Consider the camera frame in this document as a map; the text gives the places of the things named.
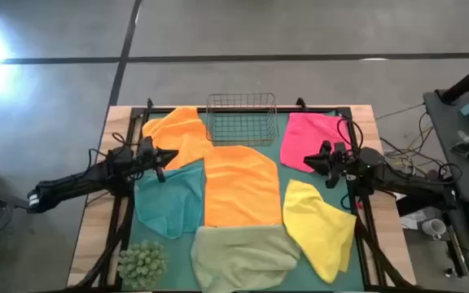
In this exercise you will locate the orange microfiber towel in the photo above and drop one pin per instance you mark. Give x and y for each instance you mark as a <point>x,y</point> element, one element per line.
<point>177,130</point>
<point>242,187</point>

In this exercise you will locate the black stand pole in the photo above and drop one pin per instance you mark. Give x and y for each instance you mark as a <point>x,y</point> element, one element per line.
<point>466,81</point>

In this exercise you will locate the white paper sheet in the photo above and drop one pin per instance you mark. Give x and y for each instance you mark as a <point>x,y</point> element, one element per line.
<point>411,219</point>

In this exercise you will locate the pink microfiber towel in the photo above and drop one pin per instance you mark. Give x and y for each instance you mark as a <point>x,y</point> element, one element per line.
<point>308,134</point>

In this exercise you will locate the white mug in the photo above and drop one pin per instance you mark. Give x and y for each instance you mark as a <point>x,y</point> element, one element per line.
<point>434,228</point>

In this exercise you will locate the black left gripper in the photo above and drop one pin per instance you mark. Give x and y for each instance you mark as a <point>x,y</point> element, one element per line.
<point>147,158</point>

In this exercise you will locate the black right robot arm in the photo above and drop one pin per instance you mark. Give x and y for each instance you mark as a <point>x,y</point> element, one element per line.
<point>401,183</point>

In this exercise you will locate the grey side desk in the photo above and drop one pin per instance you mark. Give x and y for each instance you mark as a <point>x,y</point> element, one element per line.
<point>462,183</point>

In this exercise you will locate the teal microfiber towel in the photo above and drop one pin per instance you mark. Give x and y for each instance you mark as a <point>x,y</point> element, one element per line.
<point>169,203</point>

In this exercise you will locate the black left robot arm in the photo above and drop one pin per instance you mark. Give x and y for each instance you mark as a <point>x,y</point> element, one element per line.
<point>75,183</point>

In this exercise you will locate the green table mat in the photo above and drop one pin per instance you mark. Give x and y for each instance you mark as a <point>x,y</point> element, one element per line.
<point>177,264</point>

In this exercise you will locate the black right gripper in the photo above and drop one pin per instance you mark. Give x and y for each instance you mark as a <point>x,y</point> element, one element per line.
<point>338,163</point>

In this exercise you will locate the pale green microfiber towel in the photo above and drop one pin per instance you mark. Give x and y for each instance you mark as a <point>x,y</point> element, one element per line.
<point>238,260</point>

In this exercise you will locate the green artificial plant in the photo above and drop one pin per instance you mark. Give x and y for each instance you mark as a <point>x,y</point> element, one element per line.
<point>141,264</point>

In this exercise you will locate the yellow microfiber towel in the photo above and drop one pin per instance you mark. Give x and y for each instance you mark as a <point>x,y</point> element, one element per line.
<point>320,232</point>

